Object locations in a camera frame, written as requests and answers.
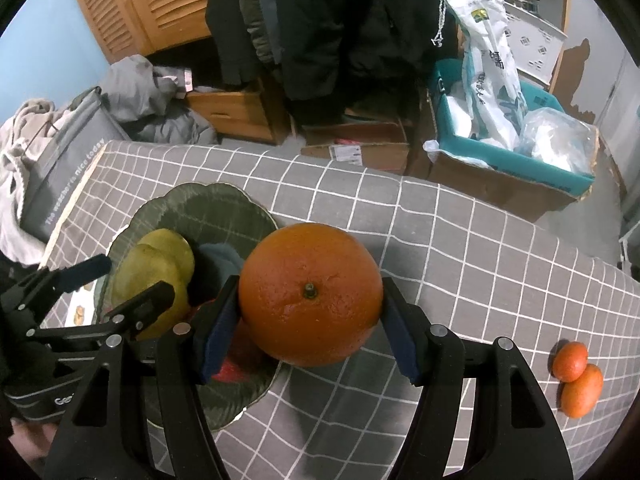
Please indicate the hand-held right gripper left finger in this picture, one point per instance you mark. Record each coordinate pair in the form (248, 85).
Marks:
(218, 332)

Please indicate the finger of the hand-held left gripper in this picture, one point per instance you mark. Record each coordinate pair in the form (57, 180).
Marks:
(145, 305)
(85, 267)

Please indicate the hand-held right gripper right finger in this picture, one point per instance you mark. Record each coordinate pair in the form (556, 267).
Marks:
(401, 342)

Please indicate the large green pear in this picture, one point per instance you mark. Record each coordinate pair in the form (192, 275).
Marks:
(145, 275)

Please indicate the red apple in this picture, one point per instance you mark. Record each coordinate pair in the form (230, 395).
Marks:
(240, 362)

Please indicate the yellow-green pear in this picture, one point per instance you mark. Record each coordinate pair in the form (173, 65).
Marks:
(177, 252)

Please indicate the large orange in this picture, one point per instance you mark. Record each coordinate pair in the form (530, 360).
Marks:
(310, 280)

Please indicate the green leaf-shaped glass plate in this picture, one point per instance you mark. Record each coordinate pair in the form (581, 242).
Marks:
(215, 220)

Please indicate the person's left forearm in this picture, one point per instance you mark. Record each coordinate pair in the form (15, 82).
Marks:
(30, 440)

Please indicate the grey checked tablecloth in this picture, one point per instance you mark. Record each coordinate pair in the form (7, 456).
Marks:
(450, 260)

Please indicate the grey fabric storage bag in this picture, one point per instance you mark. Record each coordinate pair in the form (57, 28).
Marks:
(70, 160)

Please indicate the beige cloth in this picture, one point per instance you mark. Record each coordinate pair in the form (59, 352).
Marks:
(15, 170)

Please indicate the small mandarin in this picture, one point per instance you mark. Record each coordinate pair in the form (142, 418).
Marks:
(582, 392)
(570, 360)

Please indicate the grey clothing pile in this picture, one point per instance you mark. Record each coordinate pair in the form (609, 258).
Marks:
(145, 105)

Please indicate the teal cardboard box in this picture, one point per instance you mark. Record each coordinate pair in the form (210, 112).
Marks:
(500, 190)

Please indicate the flat cardboard box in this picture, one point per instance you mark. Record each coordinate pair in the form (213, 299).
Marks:
(370, 152)

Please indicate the wooden drawer box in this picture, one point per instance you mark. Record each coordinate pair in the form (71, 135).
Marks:
(235, 110)

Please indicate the clear plastic bag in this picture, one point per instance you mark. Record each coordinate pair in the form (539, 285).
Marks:
(560, 140)

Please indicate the wooden louvered cabinet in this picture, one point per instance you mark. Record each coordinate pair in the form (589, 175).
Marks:
(150, 0)

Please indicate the dark grey hanging jacket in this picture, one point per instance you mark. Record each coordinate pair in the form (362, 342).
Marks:
(235, 20)

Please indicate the white printed plastic bag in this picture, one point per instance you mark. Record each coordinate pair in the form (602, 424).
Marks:
(490, 60)

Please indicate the black hanging jacket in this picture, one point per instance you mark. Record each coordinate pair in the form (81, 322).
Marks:
(350, 35)

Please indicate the white patterned storage box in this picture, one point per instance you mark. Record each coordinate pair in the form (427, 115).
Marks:
(535, 40)

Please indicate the metal steamer pot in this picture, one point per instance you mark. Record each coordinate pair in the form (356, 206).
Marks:
(522, 1)

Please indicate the wooden shelf rack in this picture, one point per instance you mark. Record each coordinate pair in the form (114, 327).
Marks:
(566, 10)

